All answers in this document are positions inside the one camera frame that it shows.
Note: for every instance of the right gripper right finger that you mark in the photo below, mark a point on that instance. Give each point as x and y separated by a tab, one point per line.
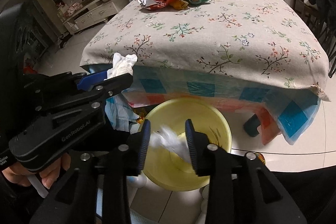
200	150

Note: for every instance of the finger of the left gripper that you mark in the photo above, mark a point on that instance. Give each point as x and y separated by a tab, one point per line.
109	88
87	81

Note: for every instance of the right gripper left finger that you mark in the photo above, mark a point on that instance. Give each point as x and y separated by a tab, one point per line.
139	143

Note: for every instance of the white tissue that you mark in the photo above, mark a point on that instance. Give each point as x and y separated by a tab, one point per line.
121	65
169	140

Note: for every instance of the yellow plastic trash basin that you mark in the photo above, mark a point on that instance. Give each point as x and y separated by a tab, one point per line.
168	163

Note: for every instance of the person left hand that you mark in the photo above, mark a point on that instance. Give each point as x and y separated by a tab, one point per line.
17	173

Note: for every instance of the white low tv cabinet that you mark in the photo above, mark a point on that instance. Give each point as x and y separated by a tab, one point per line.
93	13

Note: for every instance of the blue checkered under cloth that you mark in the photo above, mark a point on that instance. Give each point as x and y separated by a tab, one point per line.
285	111

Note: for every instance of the red white crumpled wrapper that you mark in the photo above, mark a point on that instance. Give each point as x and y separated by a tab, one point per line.
148	4

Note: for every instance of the floral tablecloth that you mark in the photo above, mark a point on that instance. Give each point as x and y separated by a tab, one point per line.
262	41

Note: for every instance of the black folding chairs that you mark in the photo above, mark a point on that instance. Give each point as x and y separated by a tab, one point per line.
326	29

